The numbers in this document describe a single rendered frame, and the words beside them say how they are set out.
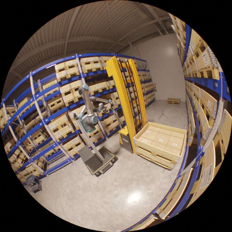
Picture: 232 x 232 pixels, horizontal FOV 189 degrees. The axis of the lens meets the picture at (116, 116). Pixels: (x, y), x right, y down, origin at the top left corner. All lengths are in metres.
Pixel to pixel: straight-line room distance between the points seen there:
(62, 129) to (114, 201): 2.58
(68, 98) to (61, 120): 0.78
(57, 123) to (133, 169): 2.73
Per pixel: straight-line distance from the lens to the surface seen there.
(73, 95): 2.49
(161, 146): 1.68
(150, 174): 2.15
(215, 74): 1.03
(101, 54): 3.64
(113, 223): 2.33
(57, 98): 3.80
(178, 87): 6.84
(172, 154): 1.49
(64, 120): 2.52
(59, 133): 2.67
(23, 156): 5.12
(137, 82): 1.78
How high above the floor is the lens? 2.06
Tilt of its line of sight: 22 degrees down
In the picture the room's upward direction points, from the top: 18 degrees counter-clockwise
